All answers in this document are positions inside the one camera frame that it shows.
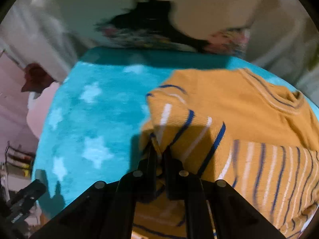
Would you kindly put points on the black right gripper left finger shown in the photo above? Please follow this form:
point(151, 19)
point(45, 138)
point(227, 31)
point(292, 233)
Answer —
point(106, 210)

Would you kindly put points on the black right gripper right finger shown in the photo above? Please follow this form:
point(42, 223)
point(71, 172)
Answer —
point(213, 209)

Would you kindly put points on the orange striped knit sweater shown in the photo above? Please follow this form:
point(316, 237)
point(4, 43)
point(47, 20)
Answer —
point(260, 138)

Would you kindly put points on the black metal rack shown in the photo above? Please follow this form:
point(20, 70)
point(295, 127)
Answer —
point(18, 162)

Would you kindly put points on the turquoise cartoon star blanket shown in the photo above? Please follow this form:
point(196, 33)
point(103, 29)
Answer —
point(92, 128)

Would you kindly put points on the pink cloud shaped cushion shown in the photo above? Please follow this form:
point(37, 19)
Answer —
point(38, 108)

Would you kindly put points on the dark red plush toy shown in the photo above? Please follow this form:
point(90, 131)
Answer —
point(36, 79)

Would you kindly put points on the cream crane print pillow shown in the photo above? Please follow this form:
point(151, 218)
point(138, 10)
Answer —
point(204, 26)

